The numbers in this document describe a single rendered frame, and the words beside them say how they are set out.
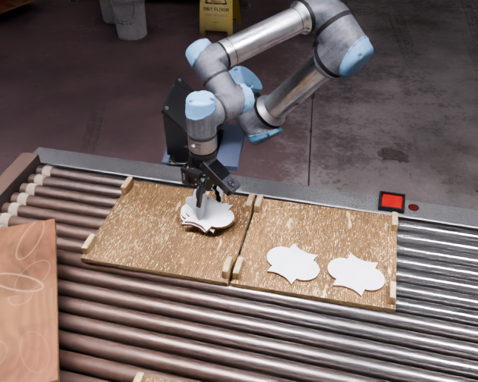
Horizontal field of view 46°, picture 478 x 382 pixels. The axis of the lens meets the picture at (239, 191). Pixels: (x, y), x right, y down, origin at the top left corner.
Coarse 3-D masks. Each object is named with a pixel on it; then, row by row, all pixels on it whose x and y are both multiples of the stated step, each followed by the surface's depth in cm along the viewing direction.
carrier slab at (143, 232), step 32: (128, 192) 174; (160, 192) 174; (192, 192) 173; (128, 224) 162; (160, 224) 162; (96, 256) 152; (128, 256) 152; (160, 256) 152; (192, 256) 152; (224, 256) 151
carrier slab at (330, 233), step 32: (256, 224) 161; (288, 224) 161; (320, 224) 161; (352, 224) 160; (384, 224) 160; (256, 256) 151; (320, 256) 151; (384, 256) 150; (256, 288) 143; (288, 288) 142; (320, 288) 142; (384, 288) 142
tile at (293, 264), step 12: (276, 252) 151; (288, 252) 151; (300, 252) 151; (276, 264) 148; (288, 264) 148; (300, 264) 148; (312, 264) 148; (288, 276) 144; (300, 276) 144; (312, 276) 144
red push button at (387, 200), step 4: (384, 196) 171; (388, 196) 171; (392, 196) 171; (396, 196) 171; (400, 196) 171; (384, 200) 170; (388, 200) 170; (392, 200) 170; (396, 200) 170; (400, 200) 170; (384, 204) 168; (388, 204) 168; (392, 204) 168; (396, 204) 168; (400, 204) 168
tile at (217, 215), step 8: (208, 200) 163; (192, 208) 161; (208, 208) 160; (216, 208) 160; (224, 208) 160; (192, 216) 158; (208, 216) 158; (216, 216) 158; (224, 216) 158; (232, 216) 158; (200, 224) 155; (208, 224) 155; (216, 224) 155; (224, 224) 155
